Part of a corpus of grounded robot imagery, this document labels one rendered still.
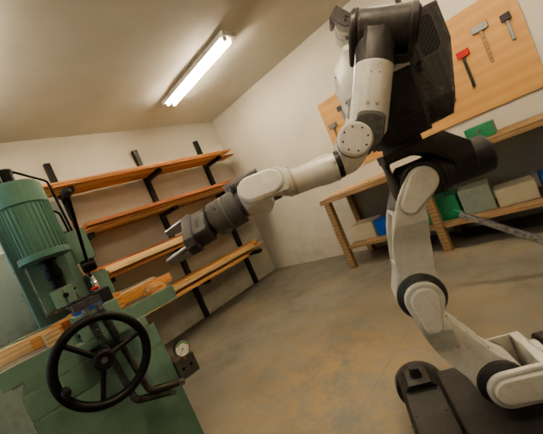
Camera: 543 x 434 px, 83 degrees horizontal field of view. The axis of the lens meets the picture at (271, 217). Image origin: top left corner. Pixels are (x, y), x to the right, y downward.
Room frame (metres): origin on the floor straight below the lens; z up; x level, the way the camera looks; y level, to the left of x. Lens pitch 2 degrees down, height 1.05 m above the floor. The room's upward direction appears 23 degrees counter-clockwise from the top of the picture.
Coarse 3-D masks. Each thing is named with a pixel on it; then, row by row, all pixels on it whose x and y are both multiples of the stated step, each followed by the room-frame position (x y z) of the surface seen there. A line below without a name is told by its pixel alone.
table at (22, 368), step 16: (128, 304) 1.27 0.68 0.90; (144, 304) 1.23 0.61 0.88; (160, 304) 1.27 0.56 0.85; (32, 352) 1.08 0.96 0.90; (48, 352) 1.02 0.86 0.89; (64, 352) 1.04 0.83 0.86; (0, 368) 1.04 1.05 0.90; (16, 368) 0.97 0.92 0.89; (32, 368) 0.99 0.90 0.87; (0, 384) 0.94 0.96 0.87; (16, 384) 0.96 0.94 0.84
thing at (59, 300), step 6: (60, 288) 1.18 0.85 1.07; (66, 288) 1.19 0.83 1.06; (72, 288) 1.20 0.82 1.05; (54, 294) 1.16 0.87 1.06; (60, 294) 1.17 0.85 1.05; (72, 294) 1.20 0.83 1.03; (54, 300) 1.16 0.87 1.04; (60, 300) 1.17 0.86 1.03; (66, 300) 1.18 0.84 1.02; (72, 300) 1.19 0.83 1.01; (60, 306) 1.17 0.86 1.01
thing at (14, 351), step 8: (152, 280) 1.44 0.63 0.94; (48, 328) 1.17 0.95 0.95; (32, 336) 1.14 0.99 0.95; (16, 344) 1.11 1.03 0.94; (24, 344) 1.12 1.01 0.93; (0, 352) 1.08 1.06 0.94; (8, 352) 1.09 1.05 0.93; (16, 352) 1.10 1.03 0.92; (24, 352) 1.12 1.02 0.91; (0, 360) 1.07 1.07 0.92; (8, 360) 1.09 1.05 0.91
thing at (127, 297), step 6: (162, 276) 1.45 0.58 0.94; (168, 276) 1.47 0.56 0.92; (150, 282) 1.41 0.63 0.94; (138, 288) 1.37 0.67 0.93; (144, 288) 1.39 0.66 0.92; (126, 294) 1.34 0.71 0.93; (132, 294) 1.35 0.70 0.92; (138, 294) 1.37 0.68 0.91; (126, 300) 1.33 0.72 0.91; (132, 300) 1.35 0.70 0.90; (30, 342) 1.12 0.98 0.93; (36, 342) 1.13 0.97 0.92; (42, 342) 1.14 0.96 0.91; (36, 348) 1.12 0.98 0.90
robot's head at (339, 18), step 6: (336, 6) 0.89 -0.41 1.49; (336, 12) 0.90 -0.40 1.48; (342, 12) 0.89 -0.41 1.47; (348, 12) 0.89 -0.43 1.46; (330, 18) 0.90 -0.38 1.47; (336, 18) 0.90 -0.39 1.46; (342, 18) 0.89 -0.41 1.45; (348, 18) 0.90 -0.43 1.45; (330, 24) 0.94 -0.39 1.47; (336, 24) 0.91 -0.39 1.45; (342, 24) 0.90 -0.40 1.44; (348, 24) 0.89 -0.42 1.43; (330, 30) 0.98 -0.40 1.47; (342, 30) 0.91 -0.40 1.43
